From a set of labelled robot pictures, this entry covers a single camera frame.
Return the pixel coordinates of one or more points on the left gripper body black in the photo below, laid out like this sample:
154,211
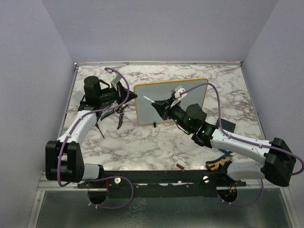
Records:
109,95

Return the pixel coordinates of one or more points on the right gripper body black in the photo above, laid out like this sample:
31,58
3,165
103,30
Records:
175,112

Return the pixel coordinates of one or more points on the white marker pen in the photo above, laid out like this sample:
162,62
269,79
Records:
148,99

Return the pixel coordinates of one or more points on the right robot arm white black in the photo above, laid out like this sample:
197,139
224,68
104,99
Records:
270,160

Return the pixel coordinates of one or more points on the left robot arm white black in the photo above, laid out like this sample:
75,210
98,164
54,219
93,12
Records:
63,157

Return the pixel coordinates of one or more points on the black pruning shears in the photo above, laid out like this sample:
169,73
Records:
120,111

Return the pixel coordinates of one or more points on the grey white small device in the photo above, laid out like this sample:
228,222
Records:
77,97

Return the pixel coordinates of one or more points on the black flat box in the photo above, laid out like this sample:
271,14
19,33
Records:
227,125

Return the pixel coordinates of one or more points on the yellow black utility knife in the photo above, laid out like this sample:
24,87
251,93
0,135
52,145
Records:
215,164

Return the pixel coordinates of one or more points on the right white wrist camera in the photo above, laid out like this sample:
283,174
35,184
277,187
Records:
178,94

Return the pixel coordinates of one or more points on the blue handled pliers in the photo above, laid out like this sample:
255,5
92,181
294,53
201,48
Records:
226,153

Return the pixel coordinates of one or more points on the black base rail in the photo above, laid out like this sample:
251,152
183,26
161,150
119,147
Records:
166,184

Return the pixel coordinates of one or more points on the aluminium table frame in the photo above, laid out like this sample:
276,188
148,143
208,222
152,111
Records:
160,147

